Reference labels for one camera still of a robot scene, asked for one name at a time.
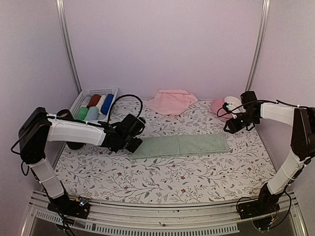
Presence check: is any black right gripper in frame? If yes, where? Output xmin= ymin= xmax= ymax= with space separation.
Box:
xmin=224 ymin=111 xmax=259 ymax=134

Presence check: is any green towel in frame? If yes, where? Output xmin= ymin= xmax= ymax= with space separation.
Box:
xmin=76 ymin=107 xmax=89 ymax=120
xmin=129 ymin=133 xmax=228 ymax=159

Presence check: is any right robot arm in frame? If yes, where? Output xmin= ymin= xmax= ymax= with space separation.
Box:
xmin=221 ymin=91 xmax=315 ymax=214

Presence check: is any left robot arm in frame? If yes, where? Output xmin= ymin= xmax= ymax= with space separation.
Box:
xmin=18 ymin=107 xmax=146 ymax=213

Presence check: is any white bowl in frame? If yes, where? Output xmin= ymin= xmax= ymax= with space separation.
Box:
xmin=224 ymin=96 xmax=242 ymax=111

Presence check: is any pink plate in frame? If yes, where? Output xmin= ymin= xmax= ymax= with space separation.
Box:
xmin=211 ymin=98 xmax=226 ymax=116

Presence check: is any light blue rolled towel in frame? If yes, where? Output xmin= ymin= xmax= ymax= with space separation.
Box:
xmin=85 ymin=106 xmax=99 ymax=121

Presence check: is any white rolled towel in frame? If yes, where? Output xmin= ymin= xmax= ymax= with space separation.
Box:
xmin=96 ymin=95 xmax=107 ymax=114

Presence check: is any green rolled towel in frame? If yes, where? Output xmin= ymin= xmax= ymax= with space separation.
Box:
xmin=76 ymin=107 xmax=89 ymax=120

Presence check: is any red rolled towel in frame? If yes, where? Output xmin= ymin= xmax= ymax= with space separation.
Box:
xmin=87 ymin=94 xmax=101 ymax=109

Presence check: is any grey rolled towel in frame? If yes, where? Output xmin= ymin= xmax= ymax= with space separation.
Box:
xmin=81 ymin=96 xmax=91 ymax=107

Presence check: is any white plastic basket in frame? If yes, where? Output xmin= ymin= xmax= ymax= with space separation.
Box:
xmin=69 ymin=86 xmax=119 ymax=123

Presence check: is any pink towel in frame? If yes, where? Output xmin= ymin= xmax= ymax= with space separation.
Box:
xmin=145 ymin=89 xmax=198 ymax=116

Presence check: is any black cylinder cup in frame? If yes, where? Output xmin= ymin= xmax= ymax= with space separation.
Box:
xmin=57 ymin=109 xmax=84 ymax=150

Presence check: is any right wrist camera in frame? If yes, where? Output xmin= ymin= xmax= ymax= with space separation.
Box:
xmin=222 ymin=102 xmax=245 ymax=118

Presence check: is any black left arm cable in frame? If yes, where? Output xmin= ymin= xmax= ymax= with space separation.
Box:
xmin=105 ymin=93 xmax=145 ymax=123

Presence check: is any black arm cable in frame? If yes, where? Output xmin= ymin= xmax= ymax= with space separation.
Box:
xmin=216 ymin=99 xmax=315 ymax=118
xmin=105 ymin=93 xmax=145 ymax=123

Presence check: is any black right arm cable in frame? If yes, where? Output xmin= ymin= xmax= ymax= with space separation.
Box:
xmin=216 ymin=99 xmax=315 ymax=118

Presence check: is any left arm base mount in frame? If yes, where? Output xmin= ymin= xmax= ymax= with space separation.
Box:
xmin=47 ymin=195 xmax=91 ymax=219

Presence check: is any front aluminium rail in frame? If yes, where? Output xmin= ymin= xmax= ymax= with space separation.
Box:
xmin=21 ymin=191 xmax=310 ymax=236

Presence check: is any right aluminium frame post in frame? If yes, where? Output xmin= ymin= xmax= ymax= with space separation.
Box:
xmin=245 ymin=0 xmax=271 ymax=91

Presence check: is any aluminium frame post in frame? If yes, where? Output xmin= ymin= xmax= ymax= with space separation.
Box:
xmin=56 ymin=0 xmax=82 ymax=94
xmin=245 ymin=0 xmax=271 ymax=91

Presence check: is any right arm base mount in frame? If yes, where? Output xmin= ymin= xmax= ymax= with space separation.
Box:
xmin=235 ymin=192 xmax=292 ymax=232

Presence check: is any left aluminium frame post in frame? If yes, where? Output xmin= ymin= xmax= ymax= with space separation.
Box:
xmin=56 ymin=0 xmax=82 ymax=94

